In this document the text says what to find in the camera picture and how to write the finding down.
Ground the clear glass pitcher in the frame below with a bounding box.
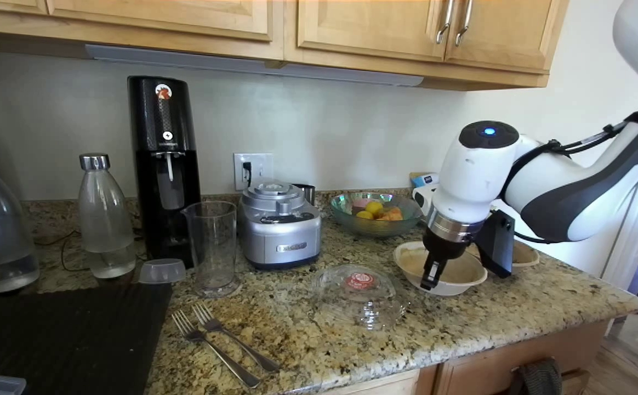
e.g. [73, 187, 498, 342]
[179, 198, 241, 298]

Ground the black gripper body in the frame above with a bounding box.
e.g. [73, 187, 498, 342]
[420, 227, 473, 268]

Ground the black soda maker machine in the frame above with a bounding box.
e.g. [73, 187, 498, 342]
[128, 74, 204, 269]

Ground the beige paper bowl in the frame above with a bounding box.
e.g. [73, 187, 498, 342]
[393, 239, 489, 298]

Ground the wooden drawer front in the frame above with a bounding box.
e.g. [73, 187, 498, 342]
[432, 319, 613, 395]

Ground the wide wooden upper cabinet door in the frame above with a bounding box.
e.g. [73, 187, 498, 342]
[44, 0, 275, 45]

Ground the silver food processor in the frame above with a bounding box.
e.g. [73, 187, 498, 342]
[236, 180, 327, 272]

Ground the silver cabinet handle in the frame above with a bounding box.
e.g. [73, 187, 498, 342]
[434, 0, 458, 46]
[454, 0, 477, 48]

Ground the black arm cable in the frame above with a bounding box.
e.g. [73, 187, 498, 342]
[498, 107, 638, 203]

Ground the small clear plastic lid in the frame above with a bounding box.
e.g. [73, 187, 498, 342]
[136, 256, 188, 287]

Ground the white wall outlet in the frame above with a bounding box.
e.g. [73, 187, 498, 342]
[231, 151, 277, 193]

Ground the silver metal fork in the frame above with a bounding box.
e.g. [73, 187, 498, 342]
[168, 309, 260, 390]
[188, 301, 282, 375]

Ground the dark grey towel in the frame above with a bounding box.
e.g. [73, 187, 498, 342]
[507, 357, 565, 395]

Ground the orange fruit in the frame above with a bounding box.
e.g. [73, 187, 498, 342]
[380, 204, 406, 225]

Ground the clear glass bottle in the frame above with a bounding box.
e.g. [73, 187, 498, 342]
[75, 151, 139, 283]

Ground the black dish mat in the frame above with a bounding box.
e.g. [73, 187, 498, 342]
[0, 283, 176, 395]

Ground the yellow lemon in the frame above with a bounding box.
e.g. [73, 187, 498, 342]
[354, 199, 389, 225]

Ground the glass fruit bowl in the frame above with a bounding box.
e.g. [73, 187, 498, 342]
[327, 188, 425, 242]

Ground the small glass bowl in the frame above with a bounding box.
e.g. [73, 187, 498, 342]
[309, 262, 402, 329]

